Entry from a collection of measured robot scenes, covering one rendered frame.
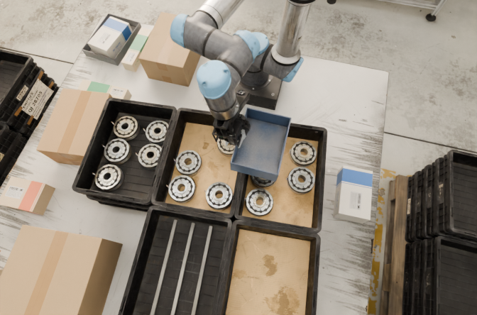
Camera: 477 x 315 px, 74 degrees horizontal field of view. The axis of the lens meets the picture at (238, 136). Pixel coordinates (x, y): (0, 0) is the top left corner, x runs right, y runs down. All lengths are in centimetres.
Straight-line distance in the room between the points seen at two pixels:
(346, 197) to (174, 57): 97
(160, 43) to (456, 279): 179
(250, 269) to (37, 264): 73
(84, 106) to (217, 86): 93
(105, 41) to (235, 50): 113
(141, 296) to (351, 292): 76
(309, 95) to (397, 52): 140
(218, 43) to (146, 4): 238
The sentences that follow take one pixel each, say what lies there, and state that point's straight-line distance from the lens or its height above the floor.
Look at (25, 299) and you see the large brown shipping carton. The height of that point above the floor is 90.
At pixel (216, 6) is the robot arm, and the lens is 86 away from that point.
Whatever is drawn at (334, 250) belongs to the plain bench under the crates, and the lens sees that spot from 138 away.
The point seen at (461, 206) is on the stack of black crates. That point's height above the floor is 49.
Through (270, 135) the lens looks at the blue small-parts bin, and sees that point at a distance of 106.
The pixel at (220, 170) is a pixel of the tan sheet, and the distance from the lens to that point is 127.
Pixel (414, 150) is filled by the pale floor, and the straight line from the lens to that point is 247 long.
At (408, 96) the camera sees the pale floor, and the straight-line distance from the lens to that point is 266.
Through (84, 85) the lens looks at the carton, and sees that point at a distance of 172.
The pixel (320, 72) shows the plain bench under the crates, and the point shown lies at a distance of 168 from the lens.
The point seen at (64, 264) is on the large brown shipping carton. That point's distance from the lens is 129.
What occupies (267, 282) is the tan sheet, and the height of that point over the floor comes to 83.
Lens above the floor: 203
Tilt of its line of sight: 66 degrees down
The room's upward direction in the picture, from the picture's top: 4 degrees counter-clockwise
